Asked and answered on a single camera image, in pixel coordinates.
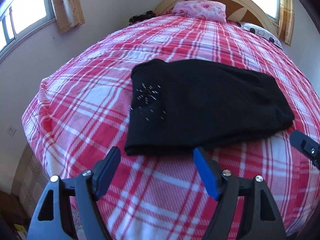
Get beige patterned curtain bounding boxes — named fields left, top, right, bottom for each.
left=50, top=0, right=85, bottom=33
left=277, top=0, right=295, bottom=47

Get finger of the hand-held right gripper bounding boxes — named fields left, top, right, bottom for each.
left=290, top=129, right=320, bottom=168

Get red plaid bedspread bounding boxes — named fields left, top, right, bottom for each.
left=21, top=9, right=320, bottom=240

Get patterned bed base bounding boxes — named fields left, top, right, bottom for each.
left=11, top=145, right=83, bottom=233

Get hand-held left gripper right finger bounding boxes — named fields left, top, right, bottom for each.
left=193, top=147, right=287, bottom=240

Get white pillow with dark dots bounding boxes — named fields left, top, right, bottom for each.
left=240, top=22, right=283, bottom=48

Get black pants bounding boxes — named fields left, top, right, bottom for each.
left=124, top=59, right=295, bottom=156

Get pink floral pillow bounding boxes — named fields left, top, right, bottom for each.
left=172, top=1, right=227, bottom=22

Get dark cloth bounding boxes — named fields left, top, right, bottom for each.
left=129, top=10, right=157, bottom=25

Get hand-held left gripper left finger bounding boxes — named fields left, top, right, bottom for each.
left=26, top=146, right=122, bottom=240

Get large sliding window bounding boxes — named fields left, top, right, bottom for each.
left=0, top=0, right=56, bottom=57

